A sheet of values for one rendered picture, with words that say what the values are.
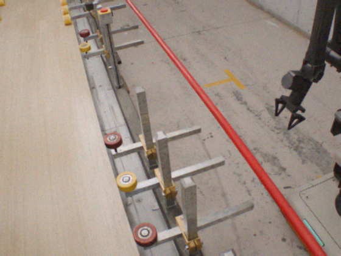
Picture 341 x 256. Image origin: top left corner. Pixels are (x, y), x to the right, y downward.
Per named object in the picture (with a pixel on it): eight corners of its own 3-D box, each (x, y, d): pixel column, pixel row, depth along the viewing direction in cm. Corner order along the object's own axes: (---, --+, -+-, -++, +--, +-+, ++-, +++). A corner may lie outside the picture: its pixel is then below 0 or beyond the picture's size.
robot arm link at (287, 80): (326, 71, 109) (311, 60, 116) (306, 66, 104) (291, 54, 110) (309, 98, 116) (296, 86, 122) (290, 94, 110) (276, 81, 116)
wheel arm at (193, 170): (221, 161, 137) (221, 154, 134) (224, 166, 134) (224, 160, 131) (124, 192, 127) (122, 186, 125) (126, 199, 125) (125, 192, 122)
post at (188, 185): (194, 250, 119) (191, 173, 87) (198, 258, 117) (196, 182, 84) (186, 253, 118) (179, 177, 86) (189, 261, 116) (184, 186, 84)
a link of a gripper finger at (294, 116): (285, 131, 119) (297, 112, 114) (276, 121, 124) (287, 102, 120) (297, 133, 122) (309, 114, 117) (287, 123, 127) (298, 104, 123)
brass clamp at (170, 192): (167, 172, 134) (167, 165, 131) (179, 196, 125) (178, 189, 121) (154, 177, 133) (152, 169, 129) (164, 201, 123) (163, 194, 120)
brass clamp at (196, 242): (189, 219, 116) (189, 211, 113) (204, 248, 107) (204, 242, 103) (174, 224, 115) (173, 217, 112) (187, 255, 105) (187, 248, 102)
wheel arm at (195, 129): (198, 129, 156) (198, 122, 153) (201, 133, 154) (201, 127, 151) (112, 155, 147) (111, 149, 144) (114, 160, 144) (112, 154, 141)
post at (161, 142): (173, 208, 140) (163, 128, 107) (176, 214, 137) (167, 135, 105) (165, 210, 139) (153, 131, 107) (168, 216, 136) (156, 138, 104)
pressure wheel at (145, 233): (147, 261, 105) (142, 247, 98) (133, 246, 110) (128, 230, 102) (164, 247, 109) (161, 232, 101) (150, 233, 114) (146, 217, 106)
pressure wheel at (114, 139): (119, 163, 141) (114, 145, 133) (105, 158, 144) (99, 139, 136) (128, 152, 146) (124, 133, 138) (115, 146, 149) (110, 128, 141)
